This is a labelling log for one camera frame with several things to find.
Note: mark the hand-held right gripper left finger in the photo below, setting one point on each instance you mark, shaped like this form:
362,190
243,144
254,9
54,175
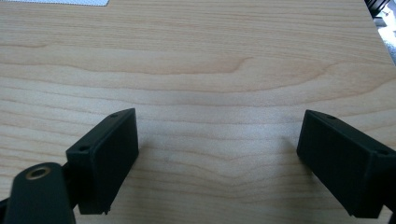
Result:
104,161

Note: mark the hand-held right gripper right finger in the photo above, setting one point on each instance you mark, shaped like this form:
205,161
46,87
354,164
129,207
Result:
345,161

